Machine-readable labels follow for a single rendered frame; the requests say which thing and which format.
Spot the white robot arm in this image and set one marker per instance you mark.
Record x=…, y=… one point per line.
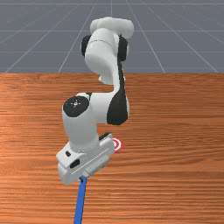
x=100, y=55

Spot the long blue stick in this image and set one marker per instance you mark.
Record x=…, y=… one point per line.
x=80, y=204

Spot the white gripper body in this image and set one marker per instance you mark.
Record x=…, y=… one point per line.
x=84, y=162

